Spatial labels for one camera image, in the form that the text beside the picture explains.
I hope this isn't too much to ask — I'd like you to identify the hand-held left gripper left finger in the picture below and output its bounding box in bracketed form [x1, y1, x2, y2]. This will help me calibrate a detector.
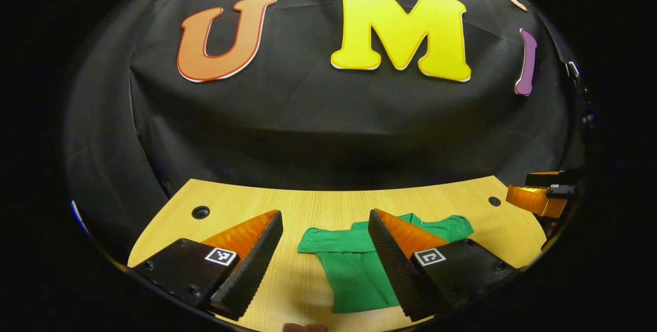
[132, 209, 284, 321]

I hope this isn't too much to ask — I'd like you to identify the green T-shirt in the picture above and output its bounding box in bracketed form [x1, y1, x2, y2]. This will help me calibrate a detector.
[298, 213, 474, 314]

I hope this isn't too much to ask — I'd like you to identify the black backdrop cloth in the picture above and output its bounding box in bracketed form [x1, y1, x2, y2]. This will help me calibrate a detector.
[64, 0, 586, 261]

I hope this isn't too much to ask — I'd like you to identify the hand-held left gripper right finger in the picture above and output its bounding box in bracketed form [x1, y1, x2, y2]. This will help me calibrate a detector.
[368, 208, 518, 322]

